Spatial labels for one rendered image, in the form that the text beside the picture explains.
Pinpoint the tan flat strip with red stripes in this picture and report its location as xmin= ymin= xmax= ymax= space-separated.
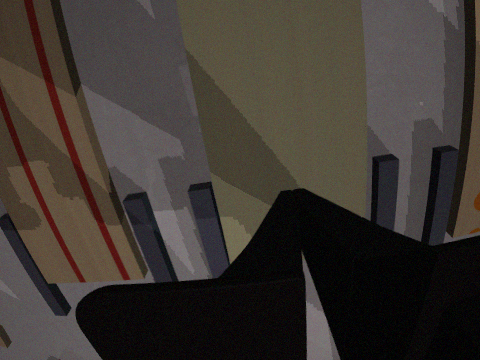
xmin=0 ymin=0 xmax=148 ymax=284

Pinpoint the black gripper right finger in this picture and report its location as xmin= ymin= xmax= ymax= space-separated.
xmin=293 ymin=188 xmax=480 ymax=360

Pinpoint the tan strip with orange polka dots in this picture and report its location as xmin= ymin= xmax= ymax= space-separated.
xmin=447 ymin=0 xmax=480 ymax=239

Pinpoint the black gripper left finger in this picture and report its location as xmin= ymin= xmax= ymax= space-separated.
xmin=75 ymin=189 xmax=308 ymax=360

